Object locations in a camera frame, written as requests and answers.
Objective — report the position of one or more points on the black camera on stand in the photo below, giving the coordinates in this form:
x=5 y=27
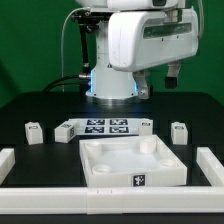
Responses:
x=88 y=23

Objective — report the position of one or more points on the white U-shaped obstacle fence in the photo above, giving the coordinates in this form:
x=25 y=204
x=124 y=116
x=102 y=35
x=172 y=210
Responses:
x=111 y=200

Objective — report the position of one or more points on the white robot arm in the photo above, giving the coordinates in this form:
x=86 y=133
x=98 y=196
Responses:
x=106 y=83

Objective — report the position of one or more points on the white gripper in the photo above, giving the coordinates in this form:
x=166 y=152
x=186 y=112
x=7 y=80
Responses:
x=141 y=40

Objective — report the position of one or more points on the white base tag plate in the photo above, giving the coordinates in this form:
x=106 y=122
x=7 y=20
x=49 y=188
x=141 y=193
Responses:
x=108 y=126

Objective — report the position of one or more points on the white square table top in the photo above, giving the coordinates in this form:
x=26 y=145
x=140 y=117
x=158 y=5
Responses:
x=136 y=161

